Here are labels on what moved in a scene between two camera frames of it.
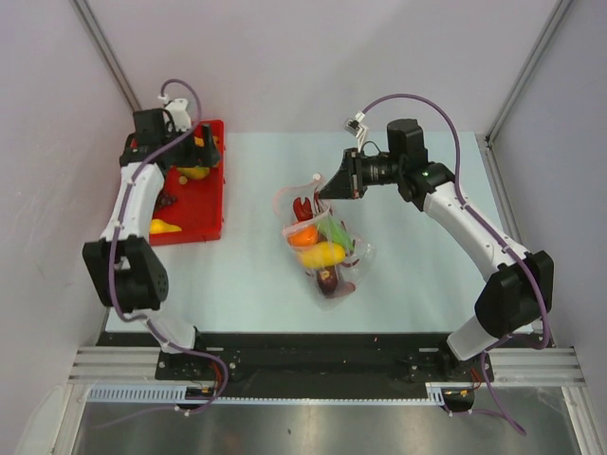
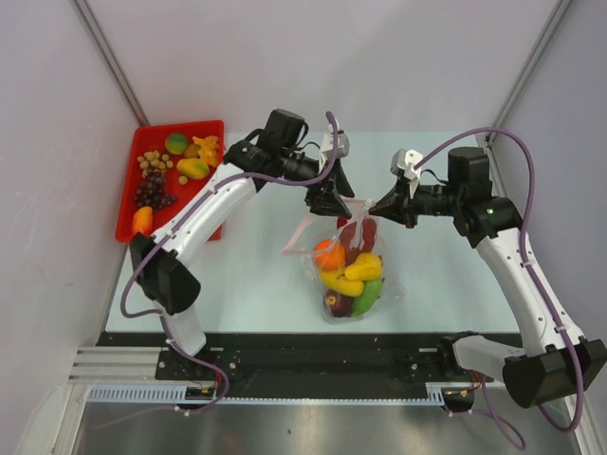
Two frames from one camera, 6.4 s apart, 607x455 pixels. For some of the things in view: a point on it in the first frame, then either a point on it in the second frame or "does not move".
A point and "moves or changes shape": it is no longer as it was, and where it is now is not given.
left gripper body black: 185,154 → 313,191
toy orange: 303,237 → 330,256
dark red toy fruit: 327,281 → 338,304
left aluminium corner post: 98,34 does not move
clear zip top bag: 330,255 moves or changes shape
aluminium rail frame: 116,366 does not move
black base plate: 393,365 does not move
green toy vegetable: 335,230 → 364,302
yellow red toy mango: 194,172 does not move
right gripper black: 349,182 → 398,206
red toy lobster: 303,211 → 367,238
